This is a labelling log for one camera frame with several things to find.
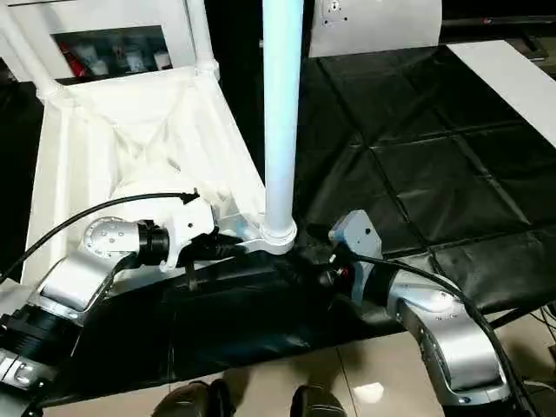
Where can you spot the black cabinet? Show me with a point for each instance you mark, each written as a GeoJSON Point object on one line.
{"type": "Point", "coordinates": [243, 35]}

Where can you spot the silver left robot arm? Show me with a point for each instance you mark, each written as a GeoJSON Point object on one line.
{"type": "Point", "coordinates": [78, 287]}

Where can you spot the black rod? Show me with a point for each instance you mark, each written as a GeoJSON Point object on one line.
{"type": "Point", "coordinates": [526, 316]}

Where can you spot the small bottles on shelf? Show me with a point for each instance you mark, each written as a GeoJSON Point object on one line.
{"type": "Point", "coordinates": [117, 56]}

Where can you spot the white plastic bag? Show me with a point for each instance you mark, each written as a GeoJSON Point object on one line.
{"type": "Point", "coordinates": [373, 26]}

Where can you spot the white cabinet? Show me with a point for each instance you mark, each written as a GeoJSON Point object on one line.
{"type": "Point", "coordinates": [104, 17]}

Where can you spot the dark right robot foot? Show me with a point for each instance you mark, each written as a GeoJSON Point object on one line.
{"type": "Point", "coordinates": [318, 402]}

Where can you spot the white plastic table top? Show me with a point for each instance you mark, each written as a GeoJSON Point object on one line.
{"type": "Point", "coordinates": [148, 139]}

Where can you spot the dark robot foot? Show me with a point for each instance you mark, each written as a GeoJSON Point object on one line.
{"type": "Point", "coordinates": [318, 402]}
{"type": "Point", "coordinates": [193, 400]}

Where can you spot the dark left robot foot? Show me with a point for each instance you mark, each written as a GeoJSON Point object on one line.
{"type": "Point", "coordinates": [193, 400]}

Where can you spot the white flat sheet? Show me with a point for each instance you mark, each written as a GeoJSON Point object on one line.
{"type": "Point", "coordinates": [512, 82]}

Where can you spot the white plastic table leg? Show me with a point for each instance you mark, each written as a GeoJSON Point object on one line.
{"type": "Point", "coordinates": [30, 52]}
{"type": "Point", "coordinates": [282, 113]}
{"type": "Point", "coordinates": [201, 39]}

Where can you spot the black work mat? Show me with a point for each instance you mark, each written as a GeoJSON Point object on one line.
{"type": "Point", "coordinates": [417, 148]}

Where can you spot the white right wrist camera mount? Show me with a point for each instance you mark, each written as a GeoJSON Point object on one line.
{"type": "Point", "coordinates": [354, 239]}

